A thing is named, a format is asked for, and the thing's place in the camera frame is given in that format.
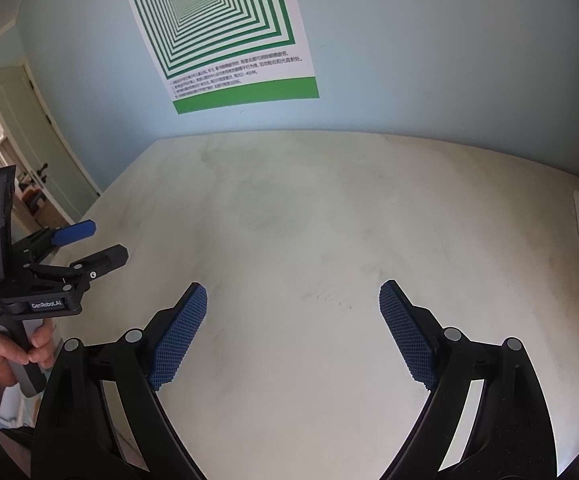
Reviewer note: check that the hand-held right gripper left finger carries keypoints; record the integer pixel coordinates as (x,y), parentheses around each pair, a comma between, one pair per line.
(179,340)

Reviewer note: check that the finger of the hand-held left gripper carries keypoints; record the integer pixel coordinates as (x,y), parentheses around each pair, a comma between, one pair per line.
(77,232)
(109,257)

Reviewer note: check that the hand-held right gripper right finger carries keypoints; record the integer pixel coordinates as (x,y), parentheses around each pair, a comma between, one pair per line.
(409,340)

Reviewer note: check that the pale green door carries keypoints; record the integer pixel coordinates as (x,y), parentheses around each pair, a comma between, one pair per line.
(44,140)

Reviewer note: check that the green square pattern wall poster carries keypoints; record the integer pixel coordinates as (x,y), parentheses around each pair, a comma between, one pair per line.
(209,10)

